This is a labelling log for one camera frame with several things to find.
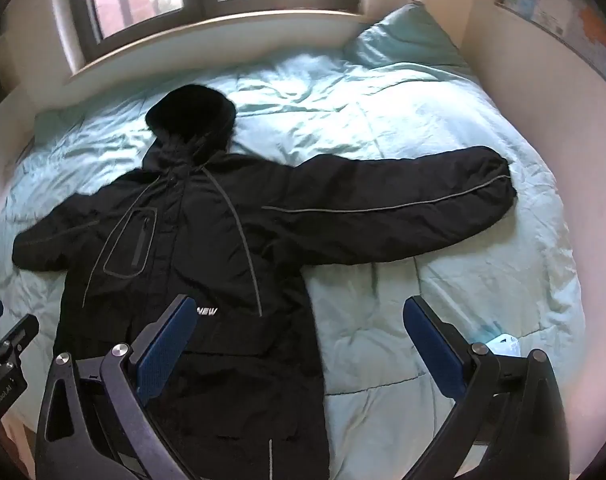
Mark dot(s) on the black hooded jacket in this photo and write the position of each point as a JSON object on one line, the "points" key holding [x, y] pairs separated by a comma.
{"points": [[193, 240]]}

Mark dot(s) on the dark framed window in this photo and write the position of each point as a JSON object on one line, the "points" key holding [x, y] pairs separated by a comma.
{"points": [[208, 2]]}

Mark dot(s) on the small white object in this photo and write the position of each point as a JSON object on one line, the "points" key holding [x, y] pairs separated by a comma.
{"points": [[503, 346]]}

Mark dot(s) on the wall map poster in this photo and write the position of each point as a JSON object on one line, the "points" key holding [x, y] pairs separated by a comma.
{"points": [[573, 15]]}

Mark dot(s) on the light blue pillow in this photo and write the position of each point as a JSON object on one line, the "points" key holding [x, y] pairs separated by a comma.
{"points": [[405, 37]]}

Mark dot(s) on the light blue duvet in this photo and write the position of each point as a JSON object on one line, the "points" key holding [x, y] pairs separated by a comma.
{"points": [[383, 125]]}

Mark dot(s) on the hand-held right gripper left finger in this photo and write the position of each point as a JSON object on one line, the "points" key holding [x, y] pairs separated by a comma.
{"points": [[165, 347]]}

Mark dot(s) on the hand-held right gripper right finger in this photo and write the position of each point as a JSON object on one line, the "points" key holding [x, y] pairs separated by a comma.
{"points": [[433, 345]]}

